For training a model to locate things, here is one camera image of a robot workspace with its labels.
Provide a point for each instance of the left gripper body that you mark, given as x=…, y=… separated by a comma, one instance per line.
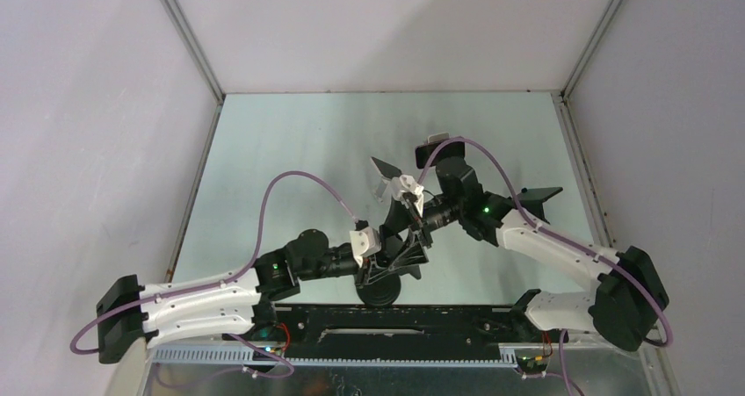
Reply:
x=364, y=275

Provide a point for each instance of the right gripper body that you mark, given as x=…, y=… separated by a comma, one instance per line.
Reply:
x=440, y=212

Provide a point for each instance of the black phone stand round base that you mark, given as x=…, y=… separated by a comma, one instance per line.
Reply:
x=382, y=293

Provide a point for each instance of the black smartphone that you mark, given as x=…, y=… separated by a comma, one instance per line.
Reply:
x=451, y=149
x=401, y=216

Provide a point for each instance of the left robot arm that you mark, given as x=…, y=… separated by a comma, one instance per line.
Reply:
x=235, y=302

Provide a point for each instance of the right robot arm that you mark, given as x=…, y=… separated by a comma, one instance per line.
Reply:
x=621, y=295

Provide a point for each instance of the white angled phone stand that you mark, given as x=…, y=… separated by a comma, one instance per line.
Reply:
x=380, y=190

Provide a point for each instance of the black smartphone on white stand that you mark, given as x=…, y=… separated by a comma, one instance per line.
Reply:
x=451, y=149

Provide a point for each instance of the small phone on stand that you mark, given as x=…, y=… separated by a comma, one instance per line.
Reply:
x=385, y=169

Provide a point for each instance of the white phone stand behind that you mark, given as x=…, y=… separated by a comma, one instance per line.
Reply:
x=437, y=137

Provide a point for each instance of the black angled phone stand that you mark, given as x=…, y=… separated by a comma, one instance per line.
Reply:
x=530, y=203

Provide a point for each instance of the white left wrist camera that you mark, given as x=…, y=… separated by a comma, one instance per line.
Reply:
x=365, y=241

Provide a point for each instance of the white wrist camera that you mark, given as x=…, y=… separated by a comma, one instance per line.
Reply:
x=365, y=241
x=404, y=188

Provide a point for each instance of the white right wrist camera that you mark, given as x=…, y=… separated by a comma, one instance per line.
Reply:
x=404, y=188

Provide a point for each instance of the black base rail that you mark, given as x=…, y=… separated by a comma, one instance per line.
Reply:
x=408, y=334

